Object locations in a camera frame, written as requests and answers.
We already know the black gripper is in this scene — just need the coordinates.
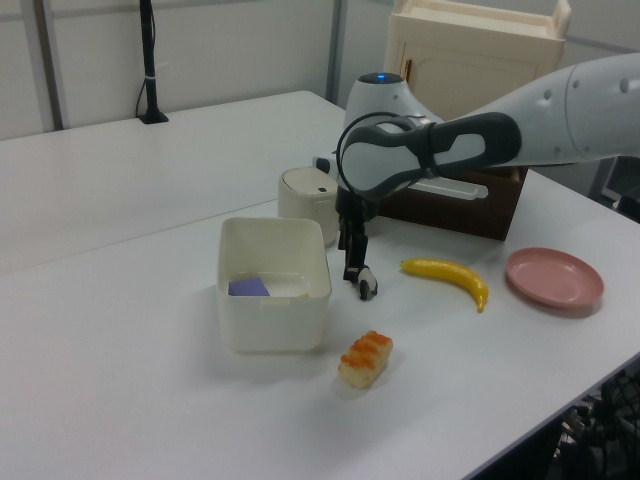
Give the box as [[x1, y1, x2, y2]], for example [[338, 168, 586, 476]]
[[334, 187, 377, 284]]

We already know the cream plastic box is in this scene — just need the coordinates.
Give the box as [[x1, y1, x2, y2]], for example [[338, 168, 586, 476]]
[[216, 216, 333, 356]]

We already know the small panda figurine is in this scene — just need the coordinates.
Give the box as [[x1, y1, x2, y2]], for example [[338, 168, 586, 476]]
[[355, 266, 380, 303]]

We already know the cream lidded bin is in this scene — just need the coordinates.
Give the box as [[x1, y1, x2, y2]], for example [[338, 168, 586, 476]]
[[277, 166, 342, 247]]

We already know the brown wooden drawer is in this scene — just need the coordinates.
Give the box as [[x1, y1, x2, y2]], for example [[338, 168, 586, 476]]
[[373, 166, 530, 242]]

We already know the yellow toy banana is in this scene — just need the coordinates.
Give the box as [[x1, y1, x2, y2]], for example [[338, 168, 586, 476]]
[[399, 257, 489, 314]]

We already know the purple foam cube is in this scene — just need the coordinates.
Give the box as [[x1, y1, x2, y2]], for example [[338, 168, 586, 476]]
[[227, 276, 272, 298]]

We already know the toy bread loaf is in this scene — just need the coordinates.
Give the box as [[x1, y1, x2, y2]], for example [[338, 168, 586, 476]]
[[337, 330, 394, 390]]

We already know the pink plastic plate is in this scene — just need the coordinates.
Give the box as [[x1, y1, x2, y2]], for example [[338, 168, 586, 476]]
[[505, 246, 605, 318]]

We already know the cream wooden cabinet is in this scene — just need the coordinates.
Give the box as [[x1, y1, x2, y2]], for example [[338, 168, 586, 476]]
[[383, 0, 572, 124]]

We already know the black pole stand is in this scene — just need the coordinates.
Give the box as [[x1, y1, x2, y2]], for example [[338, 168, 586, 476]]
[[134, 0, 170, 125]]

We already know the black mesh chair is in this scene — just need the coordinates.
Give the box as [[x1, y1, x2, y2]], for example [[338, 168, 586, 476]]
[[547, 367, 640, 480]]

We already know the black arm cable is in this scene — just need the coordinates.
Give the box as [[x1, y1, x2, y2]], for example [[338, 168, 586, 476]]
[[335, 110, 437, 202]]

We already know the white drawer handle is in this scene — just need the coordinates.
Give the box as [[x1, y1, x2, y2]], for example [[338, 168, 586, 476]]
[[311, 154, 489, 202]]

